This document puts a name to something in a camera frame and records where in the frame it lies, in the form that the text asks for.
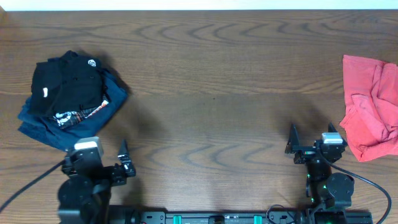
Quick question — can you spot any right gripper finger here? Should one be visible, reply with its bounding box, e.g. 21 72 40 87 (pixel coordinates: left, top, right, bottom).
285 124 300 154
327 123 348 146

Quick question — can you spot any red t-shirt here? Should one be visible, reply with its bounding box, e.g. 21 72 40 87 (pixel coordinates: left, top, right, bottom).
340 55 397 162

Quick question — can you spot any black t-shirt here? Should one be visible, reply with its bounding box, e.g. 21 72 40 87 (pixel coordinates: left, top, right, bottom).
29 50 104 117

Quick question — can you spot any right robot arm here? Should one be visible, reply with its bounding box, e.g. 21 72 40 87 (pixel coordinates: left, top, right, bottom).
285 124 373 224

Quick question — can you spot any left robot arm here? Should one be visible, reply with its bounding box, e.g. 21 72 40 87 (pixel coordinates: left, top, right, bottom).
58 136 141 224

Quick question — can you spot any black printed folded shirt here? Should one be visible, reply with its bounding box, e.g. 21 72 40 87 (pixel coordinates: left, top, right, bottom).
50 95 109 129

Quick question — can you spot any navy blue folded shirt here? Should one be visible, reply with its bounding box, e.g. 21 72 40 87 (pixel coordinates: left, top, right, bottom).
18 67 127 151

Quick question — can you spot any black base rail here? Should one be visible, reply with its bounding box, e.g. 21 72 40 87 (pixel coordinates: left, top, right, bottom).
108 205 374 224

